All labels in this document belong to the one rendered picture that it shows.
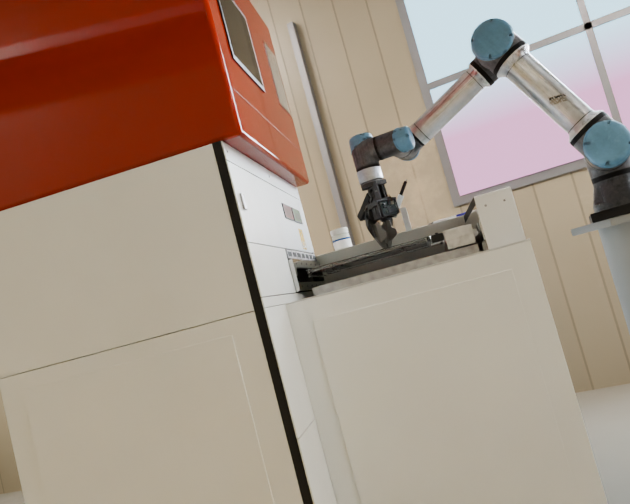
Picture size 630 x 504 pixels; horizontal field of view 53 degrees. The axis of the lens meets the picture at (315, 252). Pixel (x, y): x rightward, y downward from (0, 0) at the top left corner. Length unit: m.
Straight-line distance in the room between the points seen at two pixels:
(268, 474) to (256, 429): 0.10
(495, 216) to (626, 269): 0.45
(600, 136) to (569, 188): 1.82
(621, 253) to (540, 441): 0.59
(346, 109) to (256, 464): 2.76
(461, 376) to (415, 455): 0.23
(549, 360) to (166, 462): 0.93
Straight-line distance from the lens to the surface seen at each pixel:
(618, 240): 1.93
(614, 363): 3.67
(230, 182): 1.47
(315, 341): 1.62
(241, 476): 1.52
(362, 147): 1.95
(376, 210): 1.92
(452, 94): 2.03
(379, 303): 1.59
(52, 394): 1.68
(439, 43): 3.82
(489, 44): 1.88
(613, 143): 1.81
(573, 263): 3.61
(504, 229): 1.66
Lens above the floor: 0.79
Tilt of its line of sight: 5 degrees up
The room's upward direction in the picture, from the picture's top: 15 degrees counter-clockwise
